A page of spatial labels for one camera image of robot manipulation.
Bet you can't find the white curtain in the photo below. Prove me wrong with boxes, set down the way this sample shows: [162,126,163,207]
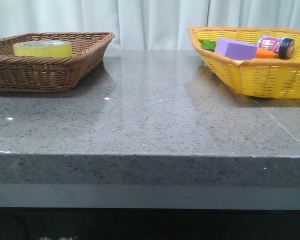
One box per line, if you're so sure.
[0,0,300,50]

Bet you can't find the purple foam block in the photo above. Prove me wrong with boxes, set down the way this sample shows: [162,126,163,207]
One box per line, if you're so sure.
[214,38,258,60]

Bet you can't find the yellow clear tape roll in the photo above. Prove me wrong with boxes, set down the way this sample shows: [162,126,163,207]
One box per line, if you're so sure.
[13,40,73,58]

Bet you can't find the brown wicker basket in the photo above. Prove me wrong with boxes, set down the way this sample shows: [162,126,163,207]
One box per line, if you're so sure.
[0,31,115,93]

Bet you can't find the purple labelled black-capped bottle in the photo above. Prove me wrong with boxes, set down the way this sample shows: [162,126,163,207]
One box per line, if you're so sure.
[256,35,296,59]

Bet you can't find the yellow woven basket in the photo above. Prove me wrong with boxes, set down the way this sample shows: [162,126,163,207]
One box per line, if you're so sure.
[188,26,300,99]

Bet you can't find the orange carrot toy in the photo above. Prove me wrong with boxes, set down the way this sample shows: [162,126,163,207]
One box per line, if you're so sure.
[255,47,278,59]

